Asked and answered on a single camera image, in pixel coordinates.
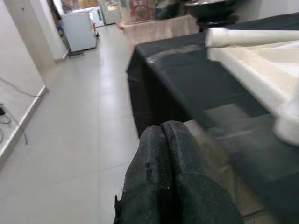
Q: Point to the white plastic children tabletop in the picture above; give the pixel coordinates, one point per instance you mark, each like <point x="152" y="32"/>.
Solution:
<point x="257" y="65"/>

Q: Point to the beige cloth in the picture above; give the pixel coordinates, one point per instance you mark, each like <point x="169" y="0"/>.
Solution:
<point x="161" y="29"/>

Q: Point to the clear tape patch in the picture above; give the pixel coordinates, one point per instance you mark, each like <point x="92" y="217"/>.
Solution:
<point x="172" y="54"/>
<point x="233" y="121"/>

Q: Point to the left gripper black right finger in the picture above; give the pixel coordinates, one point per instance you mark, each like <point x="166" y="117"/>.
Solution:
<point x="198" y="186"/>

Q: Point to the white appliance cabinet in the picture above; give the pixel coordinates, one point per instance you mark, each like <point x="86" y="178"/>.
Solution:
<point x="79" y="30"/>

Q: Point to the black tablecloth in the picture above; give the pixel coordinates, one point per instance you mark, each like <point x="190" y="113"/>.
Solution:
<point x="187" y="81"/>

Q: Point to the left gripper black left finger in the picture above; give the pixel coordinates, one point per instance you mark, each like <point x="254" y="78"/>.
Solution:
<point x="147" y="186"/>

